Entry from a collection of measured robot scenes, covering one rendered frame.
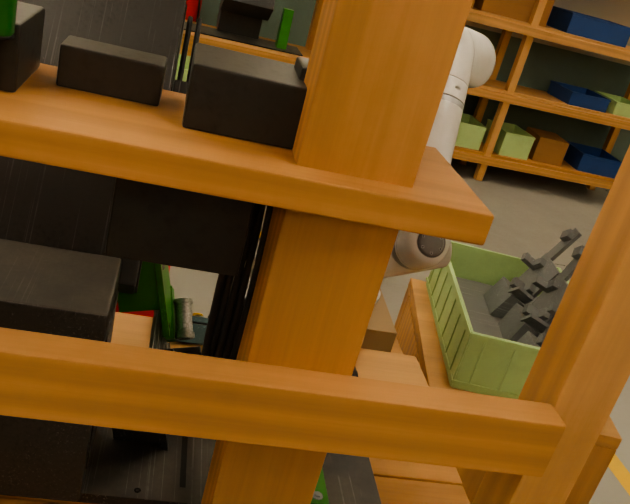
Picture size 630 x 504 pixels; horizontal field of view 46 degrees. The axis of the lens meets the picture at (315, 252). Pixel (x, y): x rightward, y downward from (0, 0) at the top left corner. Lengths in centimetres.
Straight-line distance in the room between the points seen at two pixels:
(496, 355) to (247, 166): 128
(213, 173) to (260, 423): 33
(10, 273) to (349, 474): 70
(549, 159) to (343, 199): 657
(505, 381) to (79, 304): 125
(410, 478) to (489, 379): 57
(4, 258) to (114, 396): 34
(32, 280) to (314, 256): 43
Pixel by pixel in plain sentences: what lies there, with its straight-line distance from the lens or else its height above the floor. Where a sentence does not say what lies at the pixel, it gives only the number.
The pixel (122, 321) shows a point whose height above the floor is 90.
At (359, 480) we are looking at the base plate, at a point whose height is 90.
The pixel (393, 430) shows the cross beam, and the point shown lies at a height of 123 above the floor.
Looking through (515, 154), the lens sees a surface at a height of 30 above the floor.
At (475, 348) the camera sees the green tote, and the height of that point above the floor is 92.
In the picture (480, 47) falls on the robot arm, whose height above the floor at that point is 165.
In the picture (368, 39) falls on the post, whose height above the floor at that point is 169.
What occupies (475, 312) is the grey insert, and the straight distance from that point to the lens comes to 230.
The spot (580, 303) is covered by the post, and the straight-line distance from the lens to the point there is 107.
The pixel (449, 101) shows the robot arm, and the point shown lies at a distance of 129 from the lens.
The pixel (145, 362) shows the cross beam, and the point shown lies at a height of 127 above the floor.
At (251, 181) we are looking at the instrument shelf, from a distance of 79.
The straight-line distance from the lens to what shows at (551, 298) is 224.
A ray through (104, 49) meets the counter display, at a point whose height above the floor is 159.
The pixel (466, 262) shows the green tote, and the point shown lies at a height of 90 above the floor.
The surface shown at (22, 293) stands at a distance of 108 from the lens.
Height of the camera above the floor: 179
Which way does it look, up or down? 24 degrees down
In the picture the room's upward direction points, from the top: 15 degrees clockwise
